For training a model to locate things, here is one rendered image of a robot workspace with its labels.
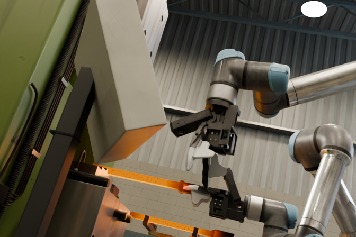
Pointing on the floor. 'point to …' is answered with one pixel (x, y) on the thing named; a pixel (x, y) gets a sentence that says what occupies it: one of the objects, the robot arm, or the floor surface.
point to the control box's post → (59, 158)
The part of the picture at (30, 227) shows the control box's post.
